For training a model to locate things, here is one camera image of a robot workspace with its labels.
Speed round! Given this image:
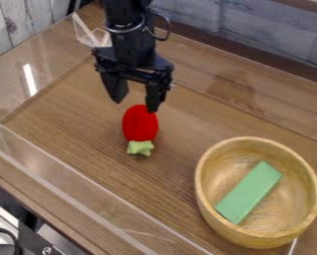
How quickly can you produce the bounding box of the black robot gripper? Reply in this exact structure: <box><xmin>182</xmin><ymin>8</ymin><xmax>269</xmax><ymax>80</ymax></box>
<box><xmin>92</xmin><ymin>23</ymin><xmax>173</xmax><ymax>113</ymax></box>

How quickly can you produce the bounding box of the red plush strawberry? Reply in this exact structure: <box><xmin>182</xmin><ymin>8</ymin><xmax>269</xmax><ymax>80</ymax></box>
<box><xmin>123</xmin><ymin>105</ymin><xmax>159</xmax><ymax>156</ymax></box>

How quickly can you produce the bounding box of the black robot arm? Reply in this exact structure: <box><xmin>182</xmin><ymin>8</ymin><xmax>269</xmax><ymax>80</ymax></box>
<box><xmin>92</xmin><ymin>0</ymin><xmax>174</xmax><ymax>113</ymax></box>

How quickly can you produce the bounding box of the green rectangular block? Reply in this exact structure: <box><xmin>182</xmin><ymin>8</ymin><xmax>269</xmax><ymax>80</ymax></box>
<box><xmin>213</xmin><ymin>161</ymin><xmax>284</xmax><ymax>224</ymax></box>

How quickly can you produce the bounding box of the wooden bowl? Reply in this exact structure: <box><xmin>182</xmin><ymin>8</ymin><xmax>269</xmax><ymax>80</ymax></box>
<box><xmin>194</xmin><ymin>136</ymin><xmax>317</xmax><ymax>249</ymax></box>

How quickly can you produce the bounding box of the black metal stand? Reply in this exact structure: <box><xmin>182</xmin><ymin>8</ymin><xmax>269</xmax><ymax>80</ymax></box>
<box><xmin>18</xmin><ymin>209</ymin><xmax>66</xmax><ymax>255</ymax></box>

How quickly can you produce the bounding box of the black cable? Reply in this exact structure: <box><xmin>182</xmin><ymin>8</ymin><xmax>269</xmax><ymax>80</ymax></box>
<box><xmin>143</xmin><ymin>9</ymin><xmax>171</xmax><ymax>43</ymax></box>

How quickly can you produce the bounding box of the clear acrylic enclosure wall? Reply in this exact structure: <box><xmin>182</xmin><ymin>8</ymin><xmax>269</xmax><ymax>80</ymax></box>
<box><xmin>0</xmin><ymin>19</ymin><xmax>317</xmax><ymax>255</ymax></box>

